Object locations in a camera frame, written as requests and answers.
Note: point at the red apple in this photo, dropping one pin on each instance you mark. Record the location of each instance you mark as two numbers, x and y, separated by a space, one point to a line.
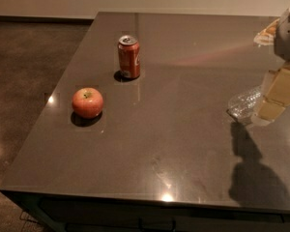
87 103

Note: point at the clear plastic water bottle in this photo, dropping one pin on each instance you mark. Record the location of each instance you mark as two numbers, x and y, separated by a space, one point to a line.
241 106

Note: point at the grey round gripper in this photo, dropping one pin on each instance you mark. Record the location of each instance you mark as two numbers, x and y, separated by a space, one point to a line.
288 38

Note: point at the red coke can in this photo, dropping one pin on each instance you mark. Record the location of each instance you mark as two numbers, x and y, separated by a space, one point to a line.
129 58

